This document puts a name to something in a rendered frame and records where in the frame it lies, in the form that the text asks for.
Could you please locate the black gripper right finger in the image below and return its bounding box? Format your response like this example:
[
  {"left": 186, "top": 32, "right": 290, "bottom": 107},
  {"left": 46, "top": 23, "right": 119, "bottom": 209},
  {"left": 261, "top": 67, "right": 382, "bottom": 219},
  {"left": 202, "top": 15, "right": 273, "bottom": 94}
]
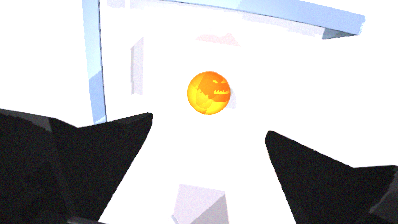
[{"left": 264, "top": 130, "right": 398, "bottom": 224}]

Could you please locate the orange ball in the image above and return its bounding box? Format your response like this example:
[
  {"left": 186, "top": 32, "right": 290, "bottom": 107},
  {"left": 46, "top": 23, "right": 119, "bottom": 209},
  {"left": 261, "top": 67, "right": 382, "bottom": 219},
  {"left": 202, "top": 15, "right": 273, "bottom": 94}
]
[{"left": 190, "top": 71, "right": 231, "bottom": 107}]

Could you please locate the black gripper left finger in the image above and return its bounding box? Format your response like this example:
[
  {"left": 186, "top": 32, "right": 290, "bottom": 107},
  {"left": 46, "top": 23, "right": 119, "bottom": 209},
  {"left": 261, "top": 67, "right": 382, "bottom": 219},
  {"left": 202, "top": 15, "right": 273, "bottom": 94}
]
[{"left": 0, "top": 108, "right": 153, "bottom": 221}]

